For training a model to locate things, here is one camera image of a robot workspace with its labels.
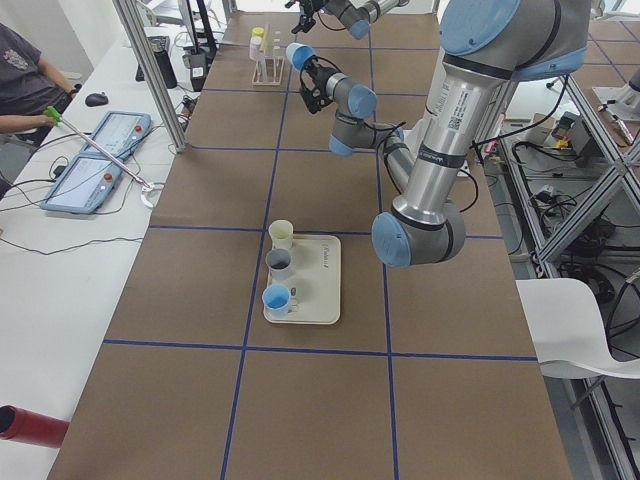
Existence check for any black water bottle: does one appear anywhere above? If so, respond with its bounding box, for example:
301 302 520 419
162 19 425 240
151 42 177 89

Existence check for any teach pendant near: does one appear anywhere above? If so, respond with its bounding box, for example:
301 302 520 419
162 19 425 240
39 153 122 215

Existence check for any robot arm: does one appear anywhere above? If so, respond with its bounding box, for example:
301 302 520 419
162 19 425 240
285 0 409 39
286 1 591 267

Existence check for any green handled metal rod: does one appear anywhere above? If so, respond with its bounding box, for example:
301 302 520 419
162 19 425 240
44 106 164 209

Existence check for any blue cup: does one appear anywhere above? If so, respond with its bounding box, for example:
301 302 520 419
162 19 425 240
261 284 299 321
285 42 316 71

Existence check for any red cylinder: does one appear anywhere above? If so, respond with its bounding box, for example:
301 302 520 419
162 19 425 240
1 405 69 448

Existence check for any white wire cup rack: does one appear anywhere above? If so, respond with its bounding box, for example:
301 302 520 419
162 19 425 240
251 23 285 86

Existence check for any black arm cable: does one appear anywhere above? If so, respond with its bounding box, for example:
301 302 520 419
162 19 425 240
309 54 551 214

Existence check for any pink plastic cup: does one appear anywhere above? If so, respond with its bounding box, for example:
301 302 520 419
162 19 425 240
249 36 263 62

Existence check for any black computer mouse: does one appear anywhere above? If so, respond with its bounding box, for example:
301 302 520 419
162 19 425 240
85 92 109 107

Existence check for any teach pendant far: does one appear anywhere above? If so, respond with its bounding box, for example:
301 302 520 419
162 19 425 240
90 111 152 159

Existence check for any grey plastic cup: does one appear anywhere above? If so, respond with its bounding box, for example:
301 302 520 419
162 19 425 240
265 248 292 280

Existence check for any person in dark shirt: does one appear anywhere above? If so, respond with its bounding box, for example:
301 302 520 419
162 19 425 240
1 25 81 145

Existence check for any cream plastic cup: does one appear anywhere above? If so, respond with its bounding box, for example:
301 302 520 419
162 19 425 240
268 219 294 250

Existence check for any cream serving tray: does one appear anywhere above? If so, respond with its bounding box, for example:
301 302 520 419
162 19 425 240
265 235 341 325

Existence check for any aluminium frame post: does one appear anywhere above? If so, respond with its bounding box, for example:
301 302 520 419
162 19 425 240
112 0 187 153

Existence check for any white chair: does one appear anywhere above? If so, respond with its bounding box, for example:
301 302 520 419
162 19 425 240
516 278 639 380

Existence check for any teach pendant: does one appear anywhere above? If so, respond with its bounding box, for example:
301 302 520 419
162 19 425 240
39 153 122 215
90 111 152 159

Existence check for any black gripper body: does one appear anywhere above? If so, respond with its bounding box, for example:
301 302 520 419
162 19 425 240
299 66 333 114
285 0 329 15

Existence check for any blue cup front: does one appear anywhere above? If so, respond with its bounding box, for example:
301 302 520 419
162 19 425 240
285 42 316 71

